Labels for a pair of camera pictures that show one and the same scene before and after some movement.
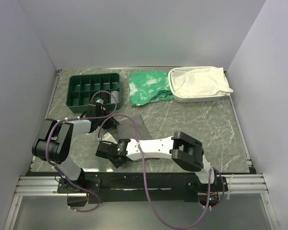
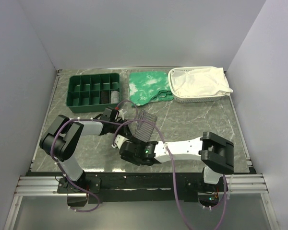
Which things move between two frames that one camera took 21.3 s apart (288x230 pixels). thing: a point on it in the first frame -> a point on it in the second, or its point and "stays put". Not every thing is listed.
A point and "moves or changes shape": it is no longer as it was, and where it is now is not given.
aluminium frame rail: x=39 y=185 stays put
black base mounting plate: x=130 y=188 stays put
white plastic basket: x=177 y=98 stays put
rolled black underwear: x=105 y=96 stays put
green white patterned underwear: x=149 y=86 stays put
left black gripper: x=111 y=122 -> x=126 y=131
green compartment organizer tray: x=83 y=88 stays put
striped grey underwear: x=126 y=130 moves or changes shape
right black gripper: x=116 y=165 -> x=133 y=160
